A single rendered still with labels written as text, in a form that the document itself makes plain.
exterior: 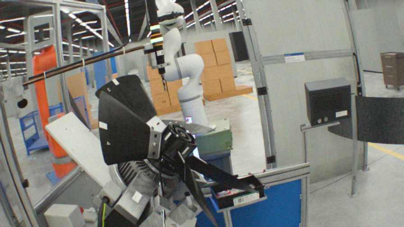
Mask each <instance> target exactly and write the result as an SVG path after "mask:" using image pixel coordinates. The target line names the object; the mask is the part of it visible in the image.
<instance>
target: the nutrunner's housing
mask: <svg viewBox="0 0 404 227"><path fill-rule="evenodd" d="M153 48H155V55H156V63H157V65H159V64H164V63H165V59H164V51H163V45H158V46H154V47H153ZM158 72H159V74H164V73H165V67H162V68H158Z"/></svg>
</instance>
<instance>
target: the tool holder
mask: <svg viewBox="0 0 404 227"><path fill-rule="evenodd" d="M143 51H144V54H148V59H149V65H150V67H151V69H157V68H162V67H166V66H170V65H171V63H170V62H167V63H164V64H159V65H157V63H156V55H155V48H153V46H152V43H150V44H145V45H144V49H143Z"/></svg>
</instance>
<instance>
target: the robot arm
mask: <svg viewBox="0 0 404 227"><path fill-rule="evenodd" d="M156 5H157V7H158V9H159V10H158V11H157V15H158V21H159V26H160V33H161V34H162V36H163V39H164V43H165V56H164V59H165V63H167V62H170V63H171V65H170V66H166V67H165V73H164V75H165V77H164V80H166V81H168V82H173V81H177V80H180V79H183V78H186V77H189V80H188V82H187V83H186V84H185V85H183V86H182V87H181V88H179V90H178V91H177V96H178V99H179V104H180V107H181V110H182V114H183V117H184V121H186V117H188V116H191V117H192V122H193V123H196V124H200V125H203V126H206V127H209V128H212V129H214V130H215V129H216V125H213V124H211V125H209V123H208V120H207V116H206V112H205V109H204V106H203V102H202V98H201V94H200V91H199V80H200V77H201V74H202V72H203V70H204V61H203V59H202V57H201V56H199V55H198V54H189V55H186V56H182V57H179V58H176V59H174V56H175V54H176V53H177V52H178V51H179V49H180V47H181V45H182V40H181V36H180V33H179V31H178V29H177V27H180V26H181V25H182V24H183V22H184V18H183V15H185V13H184V9H183V8H182V7H181V6H180V5H179V4H176V3H173V1H172V0H156ZM210 132H212V131H207V132H201V133H198V134H195V137H197V136H202V135H205V134H208V133H210Z"/></svg>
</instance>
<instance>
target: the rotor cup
mask: <svg viewBox="0 0 404 227"><path fill-rule="evenodd" d="M169 133H171V135H170V136H169V137H168V139H167V140H165V138H166V137H167V135H168V134H169ZM180 133H184V134H185V136H186V137H183V136H182V135H181V134H180ZM187 147H189V149H188V150H187V151H186V152H185V153H184V154H182V153H183V152H184V151H185V150H186V148H187ZM196 148H197V141H196V139H195V138H194V136H193V135H192V134H191V133H190V132H189V131H188V130H186V129H185V128H184V127H182V126H181V125H179V124H177V123H174V122H170V123H168V124H167V125H166V127H165V128H164V129H163V131H162V132H161V145H160V154H159V159H152V158H148V159H149V160H150V161H151V162H152V164H153V165H155V166H156V167H157V168H158V169H159V170H161V171H163V172H164V173H166V174H169V175H173V176H175V175H177V174H178V172H177V170H176V168H175V166H176V151H179V153H180V154H181V156H182V157H183V159H184V161H185V160H186V159H187V158H188V157H189V155H190V154H191V153H192V152H193V151H194V150H195V149H196Z"/></svg>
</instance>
